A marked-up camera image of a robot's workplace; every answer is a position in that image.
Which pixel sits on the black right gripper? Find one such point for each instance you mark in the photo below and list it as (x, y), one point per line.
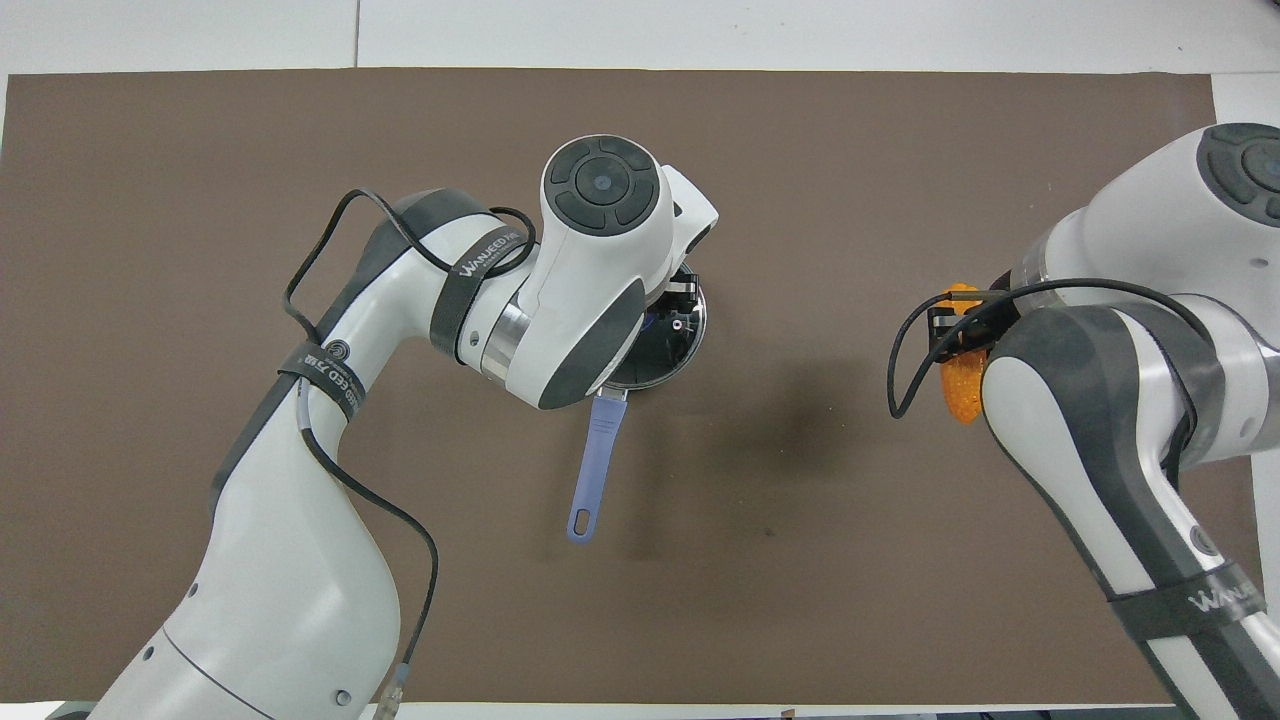
(995, 320)

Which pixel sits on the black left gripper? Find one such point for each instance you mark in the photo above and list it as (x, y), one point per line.
(682, 285)

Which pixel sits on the glass lid with blue knob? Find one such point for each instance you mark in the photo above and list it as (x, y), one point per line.
(668, 350)

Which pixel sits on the orange corn cob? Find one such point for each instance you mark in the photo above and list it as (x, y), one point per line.
(965, 390)

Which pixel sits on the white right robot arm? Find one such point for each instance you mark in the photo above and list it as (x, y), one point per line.
(1140, 400)

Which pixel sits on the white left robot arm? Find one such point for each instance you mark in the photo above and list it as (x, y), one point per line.
(330, 500)

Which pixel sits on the brown table mat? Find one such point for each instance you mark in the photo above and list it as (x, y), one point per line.
(800, 560)

